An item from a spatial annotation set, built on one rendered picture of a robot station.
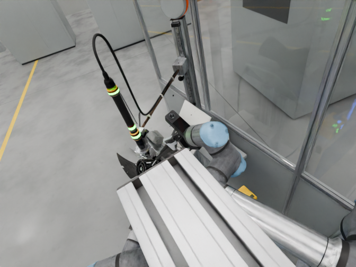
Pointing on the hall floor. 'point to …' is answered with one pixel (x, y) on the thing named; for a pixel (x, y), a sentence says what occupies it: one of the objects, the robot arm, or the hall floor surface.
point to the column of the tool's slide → (188, 65)
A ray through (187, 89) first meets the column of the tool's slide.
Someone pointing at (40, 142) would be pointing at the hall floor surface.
